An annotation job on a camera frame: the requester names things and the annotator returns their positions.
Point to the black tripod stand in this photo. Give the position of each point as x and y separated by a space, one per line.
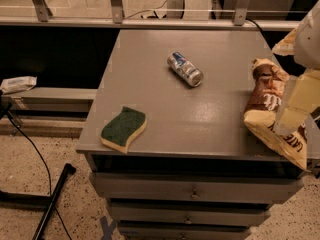
45 204

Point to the grey low shelf ledge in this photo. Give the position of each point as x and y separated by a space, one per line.
52 99

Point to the grey drawer cabinet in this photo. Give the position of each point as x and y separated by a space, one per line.
190 130

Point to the green yellow sponge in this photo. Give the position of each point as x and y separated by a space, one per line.
123 129

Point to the white plastic packet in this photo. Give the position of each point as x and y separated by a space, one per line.
18 84

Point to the metal railing frame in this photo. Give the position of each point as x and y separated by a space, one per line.
151 14

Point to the bottom grey drawer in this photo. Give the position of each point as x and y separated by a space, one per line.
182 232

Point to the grey drawer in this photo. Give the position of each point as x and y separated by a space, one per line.
182 232
194 188
188 214

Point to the brown yellow chip bag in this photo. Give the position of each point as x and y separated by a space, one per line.
261 108

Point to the top grey drawer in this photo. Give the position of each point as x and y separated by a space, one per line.
194 188

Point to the middle grey drawer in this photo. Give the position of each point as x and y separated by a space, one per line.
188 214

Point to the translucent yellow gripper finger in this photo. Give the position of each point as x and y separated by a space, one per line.
300 98

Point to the silver blue redbull can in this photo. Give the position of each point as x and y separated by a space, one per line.
185 69

